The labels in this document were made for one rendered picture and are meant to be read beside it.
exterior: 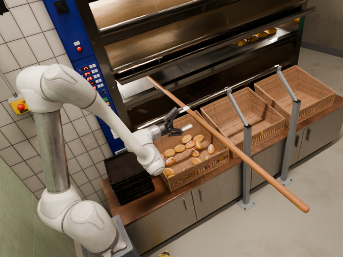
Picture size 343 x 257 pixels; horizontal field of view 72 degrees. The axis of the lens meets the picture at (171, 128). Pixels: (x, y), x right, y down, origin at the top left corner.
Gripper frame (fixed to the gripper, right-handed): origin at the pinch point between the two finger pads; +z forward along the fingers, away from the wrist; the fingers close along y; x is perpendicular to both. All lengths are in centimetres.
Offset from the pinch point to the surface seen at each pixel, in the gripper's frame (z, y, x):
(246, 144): 42, 44, 5
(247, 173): 43, 77, 5
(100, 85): -38, -16, -52
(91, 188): -78, 72, -55
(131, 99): -19, 5, -55
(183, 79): 27, 6, -55
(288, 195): 6, 3, 69
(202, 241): -12, 123, 13
